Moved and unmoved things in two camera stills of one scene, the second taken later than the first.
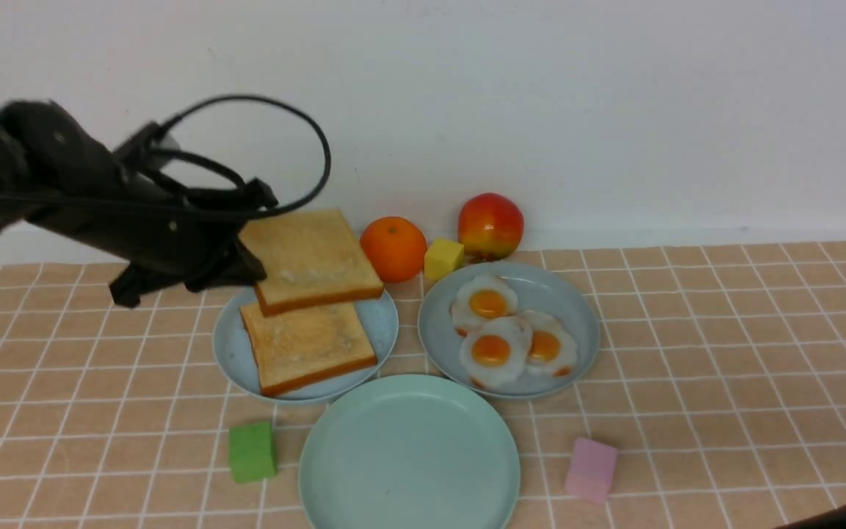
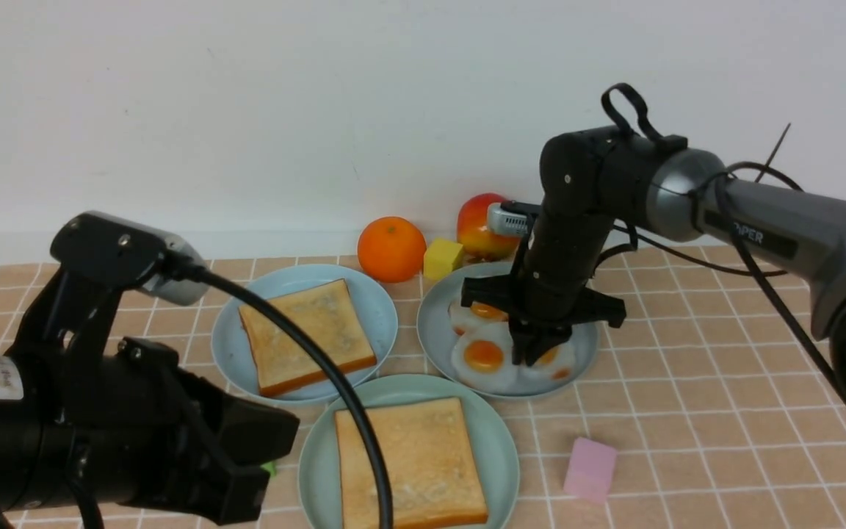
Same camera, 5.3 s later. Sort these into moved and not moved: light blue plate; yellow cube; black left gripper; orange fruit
Moved: black left gripper
Not moved: orange fruit; light blue plate; yellow cube
